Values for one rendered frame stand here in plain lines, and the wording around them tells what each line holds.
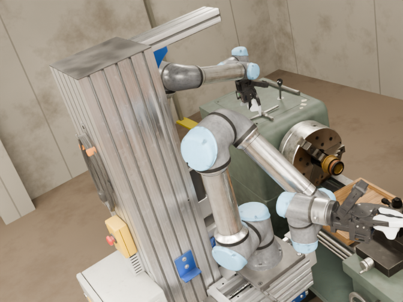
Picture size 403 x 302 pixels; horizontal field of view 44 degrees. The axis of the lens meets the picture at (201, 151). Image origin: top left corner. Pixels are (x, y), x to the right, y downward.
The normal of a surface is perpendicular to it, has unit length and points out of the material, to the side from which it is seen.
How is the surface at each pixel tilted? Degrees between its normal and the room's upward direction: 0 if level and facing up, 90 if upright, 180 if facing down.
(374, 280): 0
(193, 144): 83
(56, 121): 90
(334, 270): 0
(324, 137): 90
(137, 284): 0
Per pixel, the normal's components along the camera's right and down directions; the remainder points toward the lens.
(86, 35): 0.56, 0.29
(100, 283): -0.23, -0.84
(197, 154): -0.56, 0.42
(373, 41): -0.80, 0.46
